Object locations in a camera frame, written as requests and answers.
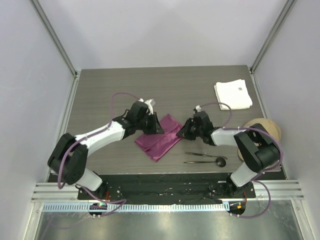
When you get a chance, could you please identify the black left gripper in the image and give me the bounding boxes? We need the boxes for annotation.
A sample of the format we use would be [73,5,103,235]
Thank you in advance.
[135,111,164,135]

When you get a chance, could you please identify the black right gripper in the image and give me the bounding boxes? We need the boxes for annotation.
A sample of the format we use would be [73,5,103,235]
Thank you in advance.
[176,118,203,141]

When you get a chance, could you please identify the magenta cloth napkin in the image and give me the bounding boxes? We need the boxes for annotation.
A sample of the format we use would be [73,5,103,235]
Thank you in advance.
[134,114,183,162]

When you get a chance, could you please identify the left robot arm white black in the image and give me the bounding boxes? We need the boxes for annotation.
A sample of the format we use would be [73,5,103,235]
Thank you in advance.
[47,112,164,200]

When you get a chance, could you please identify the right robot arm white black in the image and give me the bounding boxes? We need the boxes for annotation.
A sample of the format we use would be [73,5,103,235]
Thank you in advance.
[176,111,282,198]

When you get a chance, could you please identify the dark metal spoon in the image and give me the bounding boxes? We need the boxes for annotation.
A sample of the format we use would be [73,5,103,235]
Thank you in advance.
[184,157,227,168]

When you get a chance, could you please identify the dark metal fork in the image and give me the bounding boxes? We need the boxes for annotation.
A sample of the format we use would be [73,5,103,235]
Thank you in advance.
[184,152,228,160]

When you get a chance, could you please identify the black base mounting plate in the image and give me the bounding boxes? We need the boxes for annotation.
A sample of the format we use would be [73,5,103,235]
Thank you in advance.
[47,173,288,203]

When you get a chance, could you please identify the white folded towel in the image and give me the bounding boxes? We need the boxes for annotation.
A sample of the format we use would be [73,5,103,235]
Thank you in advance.
[214,79,253,111]

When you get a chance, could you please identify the tan baseball cap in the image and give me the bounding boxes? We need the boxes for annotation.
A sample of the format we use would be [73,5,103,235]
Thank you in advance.
[237,118,282,161]

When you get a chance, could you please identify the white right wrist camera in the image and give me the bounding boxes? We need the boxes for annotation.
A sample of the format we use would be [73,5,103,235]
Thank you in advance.
[193,105,202,113]

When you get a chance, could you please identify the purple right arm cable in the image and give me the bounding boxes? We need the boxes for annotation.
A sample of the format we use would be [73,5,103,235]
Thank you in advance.
[198,102,284,219]

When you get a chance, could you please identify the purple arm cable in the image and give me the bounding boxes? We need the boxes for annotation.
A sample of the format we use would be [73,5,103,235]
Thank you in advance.
[56,92,145,220]
[198,102,284,219]

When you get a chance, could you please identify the aluminium front rail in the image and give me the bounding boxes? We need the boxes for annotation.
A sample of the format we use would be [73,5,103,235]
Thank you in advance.
[30,180,305,203]

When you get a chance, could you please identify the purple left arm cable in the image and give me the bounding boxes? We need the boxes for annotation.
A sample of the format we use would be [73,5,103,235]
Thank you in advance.
[56,92,145,220]

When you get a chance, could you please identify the slotted cable duct strip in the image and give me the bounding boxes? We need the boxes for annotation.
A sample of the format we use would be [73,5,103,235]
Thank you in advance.
[42,202,230,213]

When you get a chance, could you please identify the aluminium frame post left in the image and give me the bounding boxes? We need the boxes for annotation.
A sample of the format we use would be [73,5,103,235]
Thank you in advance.
[29,0,77,78]

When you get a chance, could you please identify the aluminium frame post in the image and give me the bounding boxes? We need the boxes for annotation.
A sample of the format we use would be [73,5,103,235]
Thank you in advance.
[29,0,77,78]
[249,0,297,74]

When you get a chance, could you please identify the aluminium frame post right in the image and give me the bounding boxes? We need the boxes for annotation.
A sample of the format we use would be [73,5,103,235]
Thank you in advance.
[249,0,297,74]

